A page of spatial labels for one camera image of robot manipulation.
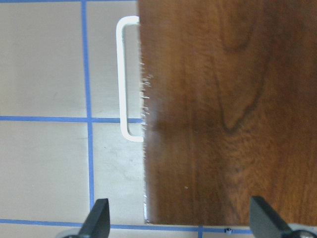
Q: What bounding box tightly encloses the dark brown wooden drawer cabinet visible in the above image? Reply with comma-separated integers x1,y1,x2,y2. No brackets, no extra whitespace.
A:
138,0,317,226

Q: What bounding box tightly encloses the white drawer handle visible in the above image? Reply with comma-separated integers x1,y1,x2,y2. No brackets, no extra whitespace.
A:
115,15,144,143

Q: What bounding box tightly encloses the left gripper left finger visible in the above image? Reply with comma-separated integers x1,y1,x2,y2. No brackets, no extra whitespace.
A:
78,198,110,238

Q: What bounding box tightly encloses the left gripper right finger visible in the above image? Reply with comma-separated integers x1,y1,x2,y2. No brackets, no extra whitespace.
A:
249,196,293,238

